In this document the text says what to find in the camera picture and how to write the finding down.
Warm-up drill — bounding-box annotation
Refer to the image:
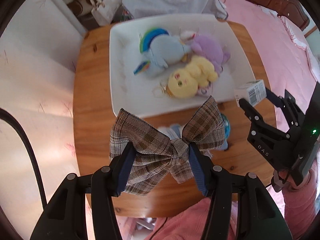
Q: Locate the white plastic storage bin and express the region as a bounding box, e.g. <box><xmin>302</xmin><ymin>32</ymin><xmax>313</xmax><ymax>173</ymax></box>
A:
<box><xmin>109</xmin><ymin>13</ymin><xmax>255</xmax><ymax>118</ymax></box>

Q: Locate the white rope-handled handbag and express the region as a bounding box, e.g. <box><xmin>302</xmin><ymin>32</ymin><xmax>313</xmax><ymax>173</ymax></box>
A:
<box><xmin>90</xmin><ymin>0</ymin><xmax>122</xmax><ymax>26</ymax></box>

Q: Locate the grey pillow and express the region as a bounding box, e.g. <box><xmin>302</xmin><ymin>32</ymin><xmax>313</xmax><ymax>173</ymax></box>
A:
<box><xmin>122</xmin><ymin>0</ymin><xmax>228</xmax><ymax>20</ymax></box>

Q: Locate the person's pink-sleeved right forearm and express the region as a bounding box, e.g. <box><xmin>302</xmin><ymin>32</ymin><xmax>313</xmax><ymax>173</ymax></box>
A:
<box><xmin>282</xmin><ymin>152</ymin><xmax>320</xmax><ymax>240</ymax></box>

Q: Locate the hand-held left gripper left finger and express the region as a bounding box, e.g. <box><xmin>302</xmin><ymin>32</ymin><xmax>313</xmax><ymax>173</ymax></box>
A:
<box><xmin>29</xmin><ymin>142</ymin><xmax>137</xmax><ymax>240</ymax></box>

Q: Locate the blue rainbow pony plush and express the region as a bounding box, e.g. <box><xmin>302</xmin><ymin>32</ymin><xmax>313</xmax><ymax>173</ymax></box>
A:
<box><xmin>133</xmin><ymin>27</ymin><xmax>192</xmax><ymax>77</ymax></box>

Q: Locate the shoe rack with shoes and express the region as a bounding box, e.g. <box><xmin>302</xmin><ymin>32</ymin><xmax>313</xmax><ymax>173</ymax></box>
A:
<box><xmin>57</xmin><ymin>0</ymin><xmax>95</xmax><ymax>20</ymax></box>

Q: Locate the white and blue plush toy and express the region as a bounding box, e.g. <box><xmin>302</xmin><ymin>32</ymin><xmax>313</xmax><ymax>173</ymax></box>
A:
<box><xmin>157</xmin><ymin>114</ymin><xmax>230</xmax><ymax>153</ymax></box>

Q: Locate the yellow plush duck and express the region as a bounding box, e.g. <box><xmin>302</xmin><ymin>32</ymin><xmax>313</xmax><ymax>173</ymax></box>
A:
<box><xmin>153</xmin><ymin>56</ymin><xmax>218</xmax><ymax>99</ymax></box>

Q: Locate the thick black cable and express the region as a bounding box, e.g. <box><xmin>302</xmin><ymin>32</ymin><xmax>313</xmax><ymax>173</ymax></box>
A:
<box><xmin>0</xmin><ymin>109</ymin><xmax>48</xmax><ymax>205</ymax></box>

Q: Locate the pink quilted bedspread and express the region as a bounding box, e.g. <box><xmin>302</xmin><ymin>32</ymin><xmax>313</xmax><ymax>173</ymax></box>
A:
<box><xmin>212</xmin><ymin>0</ymin><xmax>320</xmax><ymax>155</ymax></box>

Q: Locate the brown plaid fabric bow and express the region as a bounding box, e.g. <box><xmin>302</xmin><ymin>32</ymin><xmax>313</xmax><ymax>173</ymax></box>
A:
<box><xmin>109</xmin><ymin>95</ymin><xmax>225</xmax><ymax>196</ymax></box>

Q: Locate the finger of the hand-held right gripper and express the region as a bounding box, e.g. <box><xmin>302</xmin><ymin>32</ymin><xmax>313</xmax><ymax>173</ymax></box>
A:
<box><xmin>238</xmin><ymin>98</ymin><xmax>300</xmax><ymax>167</ymax></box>
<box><xmin>265</xmin><ymin>87</ymin><xmax>307</xmax><ymax>130</ymax></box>

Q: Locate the pink frilled pillow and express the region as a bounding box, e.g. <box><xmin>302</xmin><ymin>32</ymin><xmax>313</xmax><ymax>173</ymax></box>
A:
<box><xmin>260</xmin><ymin>5</ymin><xmax>320</xmax><ymax>80</ymax></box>

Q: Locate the purple plush toy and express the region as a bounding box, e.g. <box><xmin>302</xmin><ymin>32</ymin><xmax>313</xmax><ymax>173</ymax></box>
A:
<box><xmin>179</xmin><ymin>30</ymin><xmax>230</xmax><ymax>77</ymax></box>

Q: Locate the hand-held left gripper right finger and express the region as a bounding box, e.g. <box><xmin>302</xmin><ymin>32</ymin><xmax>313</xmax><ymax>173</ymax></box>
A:
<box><xmin>189</xmin><ymin>144</ymin><xmax>293</xmax><ymax>240</ymax></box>

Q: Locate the thin black cable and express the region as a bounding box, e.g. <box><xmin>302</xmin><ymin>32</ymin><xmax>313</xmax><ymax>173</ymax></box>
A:
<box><xmin>150</xmin><ymin>217</ymin><xmax>168</xmax><ymax>240</ymax></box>

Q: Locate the white carton with barcode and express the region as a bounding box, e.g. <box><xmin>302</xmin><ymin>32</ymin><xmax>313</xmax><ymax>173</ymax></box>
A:
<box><xmin>234</xmin><ymin>79</ymin><xmax>267</xmax><ymax>105</ymax></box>

